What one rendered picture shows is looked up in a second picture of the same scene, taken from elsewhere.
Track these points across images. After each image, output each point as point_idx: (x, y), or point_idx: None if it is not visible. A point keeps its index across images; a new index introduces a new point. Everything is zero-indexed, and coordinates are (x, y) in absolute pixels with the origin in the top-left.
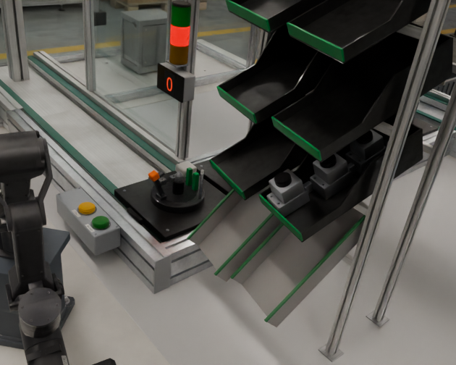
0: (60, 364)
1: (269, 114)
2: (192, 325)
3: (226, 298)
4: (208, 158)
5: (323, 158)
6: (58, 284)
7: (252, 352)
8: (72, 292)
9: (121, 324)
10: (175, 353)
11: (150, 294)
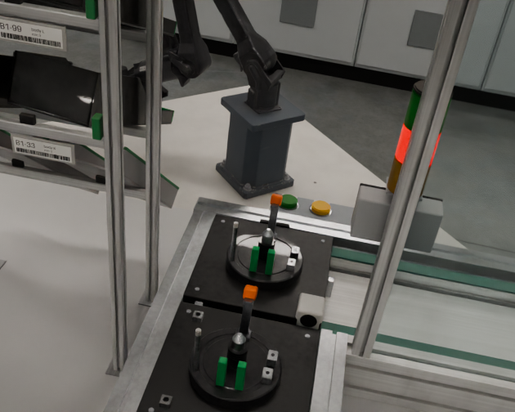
0: (142, 64)
1: None
2: (138, 227)
3: (129, 262)
4: (324, 372)
5: None
6: (176, 55)
7: (69, 232)
8: (257, 204)
9: (193, 203)
10: (131, 204)
11: None
